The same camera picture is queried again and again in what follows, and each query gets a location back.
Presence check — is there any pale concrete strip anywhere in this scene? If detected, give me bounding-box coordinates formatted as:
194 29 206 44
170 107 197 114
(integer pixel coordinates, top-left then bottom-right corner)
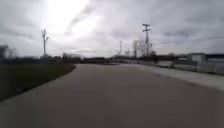
133 63 224 93

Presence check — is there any grey concrete path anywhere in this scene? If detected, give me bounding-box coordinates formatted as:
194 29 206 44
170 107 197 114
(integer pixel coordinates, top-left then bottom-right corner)
0 63 224 128

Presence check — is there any pale fence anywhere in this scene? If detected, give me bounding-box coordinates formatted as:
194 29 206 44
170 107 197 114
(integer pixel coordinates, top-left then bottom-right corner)
136 59 224 76

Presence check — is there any utility pole with crossarms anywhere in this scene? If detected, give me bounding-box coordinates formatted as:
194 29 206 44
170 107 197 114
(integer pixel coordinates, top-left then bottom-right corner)
141 23 152 58

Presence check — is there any bare tall tree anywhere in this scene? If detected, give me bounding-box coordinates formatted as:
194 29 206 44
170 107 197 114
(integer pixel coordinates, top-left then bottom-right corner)
41 28 50 57

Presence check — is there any dark grass field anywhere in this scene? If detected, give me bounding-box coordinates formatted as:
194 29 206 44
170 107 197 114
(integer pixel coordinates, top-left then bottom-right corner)
0 62 77 102

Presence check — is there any pale low building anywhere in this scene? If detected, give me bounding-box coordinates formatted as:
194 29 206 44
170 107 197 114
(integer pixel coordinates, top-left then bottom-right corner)
186 52 224 65

